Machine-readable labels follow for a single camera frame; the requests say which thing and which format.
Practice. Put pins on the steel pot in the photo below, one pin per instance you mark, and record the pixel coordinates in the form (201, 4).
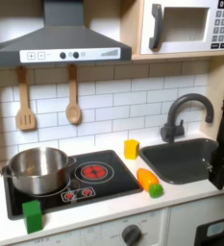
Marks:
(38, 169)

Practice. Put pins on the dark grey sink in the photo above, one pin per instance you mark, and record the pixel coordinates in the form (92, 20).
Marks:
(180, 160)

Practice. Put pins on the dark grey tap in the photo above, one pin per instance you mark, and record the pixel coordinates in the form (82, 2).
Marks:
(184, 115)

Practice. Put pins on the orange toy carrot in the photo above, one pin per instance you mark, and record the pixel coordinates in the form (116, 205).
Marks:
(148, 181)

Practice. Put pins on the yellow block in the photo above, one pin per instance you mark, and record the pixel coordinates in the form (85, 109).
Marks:
(131, 149)

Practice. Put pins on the grey oven knob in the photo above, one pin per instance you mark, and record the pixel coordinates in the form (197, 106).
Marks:
(131, 235)

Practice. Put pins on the black stove top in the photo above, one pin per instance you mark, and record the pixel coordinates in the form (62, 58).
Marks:
(84, 182)

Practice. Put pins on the white toy microwave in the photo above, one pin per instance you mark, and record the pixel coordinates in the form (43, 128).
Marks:
(187, 25)

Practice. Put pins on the wooden spoon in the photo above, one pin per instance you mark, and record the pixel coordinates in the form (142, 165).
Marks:
(73, 102)

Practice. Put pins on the green block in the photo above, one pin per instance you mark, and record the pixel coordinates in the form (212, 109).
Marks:
(32, 216)

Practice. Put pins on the grey range hood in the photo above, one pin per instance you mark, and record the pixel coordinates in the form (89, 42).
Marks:
(63, 41)

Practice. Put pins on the wooden slotted spatula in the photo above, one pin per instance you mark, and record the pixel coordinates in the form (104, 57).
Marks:
(24, 109)

